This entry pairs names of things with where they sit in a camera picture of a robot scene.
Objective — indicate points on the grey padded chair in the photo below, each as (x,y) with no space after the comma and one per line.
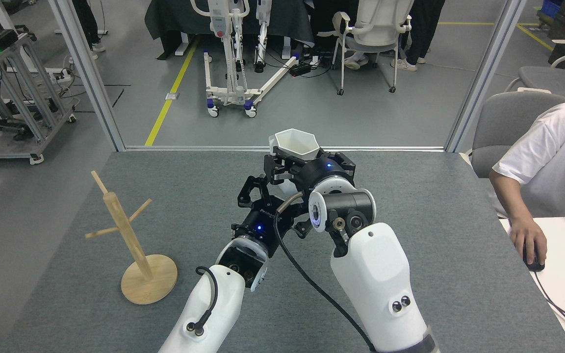
(552,78)
(508,117)

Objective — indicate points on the silver frame post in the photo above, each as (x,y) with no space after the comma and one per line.
(483,73)
(89,73)

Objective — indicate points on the black computer mouse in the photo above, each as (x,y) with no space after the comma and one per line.
(535,267)

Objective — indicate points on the white upright stand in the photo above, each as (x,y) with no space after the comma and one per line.
(261,44)

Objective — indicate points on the blue crate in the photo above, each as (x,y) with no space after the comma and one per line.
(551,7)

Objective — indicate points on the silver frame crossbar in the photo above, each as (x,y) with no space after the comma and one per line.
(189,148)

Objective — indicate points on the black power strip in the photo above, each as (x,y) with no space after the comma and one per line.
(300,69)

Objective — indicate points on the person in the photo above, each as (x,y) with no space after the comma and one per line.
(356,62)
(86,19)
(427,24)
(557,157)

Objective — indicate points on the person's right hand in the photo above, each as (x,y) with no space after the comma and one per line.
(530,240)

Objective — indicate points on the black cloth covered table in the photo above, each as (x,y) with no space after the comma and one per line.
(174,19)

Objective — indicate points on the wooden cup rack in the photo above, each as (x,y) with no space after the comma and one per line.
(147,282)

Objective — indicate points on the white stand on wheels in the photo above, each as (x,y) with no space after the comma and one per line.
(237,93)

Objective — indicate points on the white faceted cup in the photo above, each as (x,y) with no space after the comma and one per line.
(296,142)

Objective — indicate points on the metal floor plate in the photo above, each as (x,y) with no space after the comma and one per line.
(172,96)

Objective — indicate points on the white power strip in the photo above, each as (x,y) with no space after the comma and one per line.
(64,76)

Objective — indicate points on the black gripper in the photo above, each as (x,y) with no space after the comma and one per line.
(263,230)
(321,169)

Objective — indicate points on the white office chair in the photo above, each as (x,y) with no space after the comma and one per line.
(380,24)

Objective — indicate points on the person's right forearm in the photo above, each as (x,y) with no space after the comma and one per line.
(508,196)

